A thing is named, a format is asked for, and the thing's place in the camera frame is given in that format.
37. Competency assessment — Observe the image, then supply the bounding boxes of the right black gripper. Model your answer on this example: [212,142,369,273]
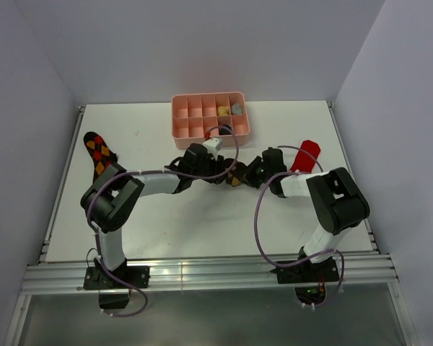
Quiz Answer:
[235,156,273,189]

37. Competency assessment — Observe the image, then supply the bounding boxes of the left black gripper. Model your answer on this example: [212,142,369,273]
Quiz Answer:
[191,152,227,185]

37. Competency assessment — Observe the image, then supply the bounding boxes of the brown yellow argyle sock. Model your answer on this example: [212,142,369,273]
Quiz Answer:
[225,162,247,187]

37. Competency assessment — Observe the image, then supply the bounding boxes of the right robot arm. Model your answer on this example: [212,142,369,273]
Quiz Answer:
[243,148,370,281]

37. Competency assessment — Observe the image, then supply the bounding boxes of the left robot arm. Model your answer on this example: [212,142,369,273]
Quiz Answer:
[80,141,237,288]

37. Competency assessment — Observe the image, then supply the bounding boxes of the dark navy rolled sock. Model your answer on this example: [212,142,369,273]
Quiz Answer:
[219,124,232,136]

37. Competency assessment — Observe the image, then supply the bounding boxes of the red christmas sock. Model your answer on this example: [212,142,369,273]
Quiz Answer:
[290,140,321,173]

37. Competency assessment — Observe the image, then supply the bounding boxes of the pink divided organizer box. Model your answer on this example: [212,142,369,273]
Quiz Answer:
[171,92,250,149]

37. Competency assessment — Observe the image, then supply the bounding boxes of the yellow rolled sock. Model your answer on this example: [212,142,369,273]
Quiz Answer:
[216,106,229,116]

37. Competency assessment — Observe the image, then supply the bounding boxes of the grey rolled sock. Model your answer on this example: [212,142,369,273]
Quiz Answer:
[231,103,244,115]

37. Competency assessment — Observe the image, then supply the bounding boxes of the red orange argyle sock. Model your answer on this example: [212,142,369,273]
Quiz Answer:
[83,131,118,182]

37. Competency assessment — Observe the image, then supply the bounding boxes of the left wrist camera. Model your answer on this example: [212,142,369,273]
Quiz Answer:
[202,131,222,159]

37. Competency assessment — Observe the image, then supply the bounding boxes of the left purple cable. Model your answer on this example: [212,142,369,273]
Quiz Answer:
[87,125,239,318]

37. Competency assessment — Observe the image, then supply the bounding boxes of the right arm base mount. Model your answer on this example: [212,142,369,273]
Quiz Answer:
[270,258,339,304]

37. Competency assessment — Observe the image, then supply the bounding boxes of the aluminium front rail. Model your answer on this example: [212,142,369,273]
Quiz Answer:
[19,253,398,296]

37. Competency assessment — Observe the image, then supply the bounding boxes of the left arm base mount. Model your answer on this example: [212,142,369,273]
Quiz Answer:
[82,266,150,311]

